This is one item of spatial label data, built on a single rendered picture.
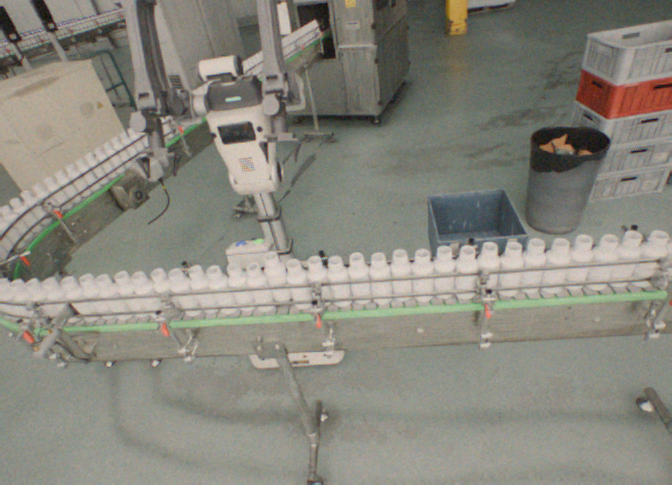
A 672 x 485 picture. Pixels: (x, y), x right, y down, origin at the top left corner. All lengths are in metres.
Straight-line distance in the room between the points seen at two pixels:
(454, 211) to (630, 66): 1.68
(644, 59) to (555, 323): 2.13
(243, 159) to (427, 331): 1.01
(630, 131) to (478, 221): 1.72
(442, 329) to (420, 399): 0.95
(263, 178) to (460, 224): 0.88
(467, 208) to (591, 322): 0.69
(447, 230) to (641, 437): 1.21
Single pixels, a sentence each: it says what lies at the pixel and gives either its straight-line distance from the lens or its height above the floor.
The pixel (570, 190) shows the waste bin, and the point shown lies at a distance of 2.87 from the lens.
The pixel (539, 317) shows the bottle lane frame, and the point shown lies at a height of 0.93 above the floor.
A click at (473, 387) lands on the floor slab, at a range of 2.20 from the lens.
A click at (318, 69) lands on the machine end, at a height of 0.66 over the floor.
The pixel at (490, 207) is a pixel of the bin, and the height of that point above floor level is 0.86.
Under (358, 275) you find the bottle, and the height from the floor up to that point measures 1.12.
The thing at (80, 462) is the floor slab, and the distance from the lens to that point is 2.59.
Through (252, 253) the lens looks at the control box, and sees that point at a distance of 1.29.
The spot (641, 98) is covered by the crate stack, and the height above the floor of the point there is 0.77.
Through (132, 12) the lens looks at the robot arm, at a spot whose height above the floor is 1.77.
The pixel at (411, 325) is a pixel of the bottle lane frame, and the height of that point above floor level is 0.93.
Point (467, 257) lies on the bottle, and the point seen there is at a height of 1.15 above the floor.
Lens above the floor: 1.88
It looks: 38 degrees down
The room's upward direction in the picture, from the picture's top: 10 degrees counter-clockwise
